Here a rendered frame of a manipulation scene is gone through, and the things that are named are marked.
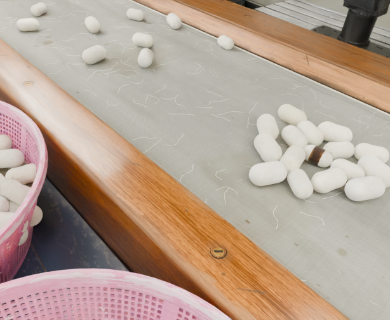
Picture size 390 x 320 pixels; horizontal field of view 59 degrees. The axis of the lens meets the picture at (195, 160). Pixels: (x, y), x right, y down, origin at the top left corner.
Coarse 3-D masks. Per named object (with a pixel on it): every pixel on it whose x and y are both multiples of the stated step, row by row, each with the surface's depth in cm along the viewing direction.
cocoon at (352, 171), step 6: (336, 162) 34; (342, 162) 33; (348, 162) 33; (342, 168) 33; (348, 168) 33; (354, 168) 33; (360, 168) 33; (348, 174) 33; (354, 174) 33; (360, 174) 33; (348, 180) 33
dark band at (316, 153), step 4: (316, 148) 35; (320, 148) 35; (312, 152) 35; (316, 152) 34; (320, 152) 34; (312, 156) 35; (316, 156) 34; (320, 156) 34; (308, 160) 35; (312, 160) 35; (316, 160) 34; (316, 164) 35
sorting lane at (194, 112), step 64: (0, 0) 68; (64, 0) 70; (128, 0) 72; (64, 64) 49; (128, 64) 50; (192, 64) 51; (256, 64) 53; (128, 128) 38; (192, 128) 39; (256, 128) 40; (384, 128) 41; (192, 192) 32; (256, 192) 32; (384, 192) 33; (320, 256) 27; (384, 256) 28
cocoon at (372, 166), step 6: (366, 156) 34; (372, 156) 34; (360, 162) 34; (366, 162) 33; (372, 162) 33; (378, 162) 33; (366, 168) 33; (372, 168) 33; (378, 168) 33; (384, 168) 32; (366, 174) 33; (372, 174) 33; (378, 174) 32; (384, 174) 32; (384, 180) 32
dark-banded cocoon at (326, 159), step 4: (304, 148) 35; (308, 148) 35; (312, 148) 35; (308, 152) 35; (324, 152) 34; (328, 152) 34; (308, 156) 35; (324, 156) 34; (328, 156) 34; (320, 160) 34; (324, 160) 34; (328, 160) 34; (332, 160) 35; (320, 164) 35; (324, 164) 34; (328, 164) 34
